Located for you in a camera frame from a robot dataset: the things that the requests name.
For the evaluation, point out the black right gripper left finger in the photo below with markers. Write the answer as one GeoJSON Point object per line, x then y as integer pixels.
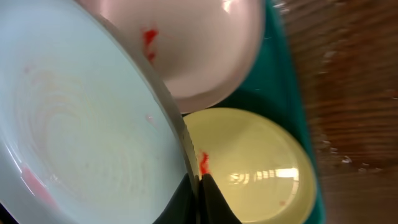
{"type": "Point", "coordinates": [181, 208]}

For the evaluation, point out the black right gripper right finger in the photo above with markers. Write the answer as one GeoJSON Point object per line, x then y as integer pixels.
{"type": "Point", "coordinates": [213, 207]}

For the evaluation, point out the yellow plate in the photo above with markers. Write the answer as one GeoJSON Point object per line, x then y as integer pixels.
{"type": "Point", "coordinates": [261, 170]}

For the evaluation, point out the light blue plate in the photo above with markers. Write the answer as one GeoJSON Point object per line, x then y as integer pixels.
{"type": "Point", "coordinates": [89, 133]}

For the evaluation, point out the teal plastic tray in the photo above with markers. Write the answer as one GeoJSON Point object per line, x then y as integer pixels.
{"type": "Point", "coordinates": [271, 90]}

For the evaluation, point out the pink white plate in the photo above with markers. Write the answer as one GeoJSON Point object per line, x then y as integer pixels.
{"type": "Point", "coordinates": [202, 49]}

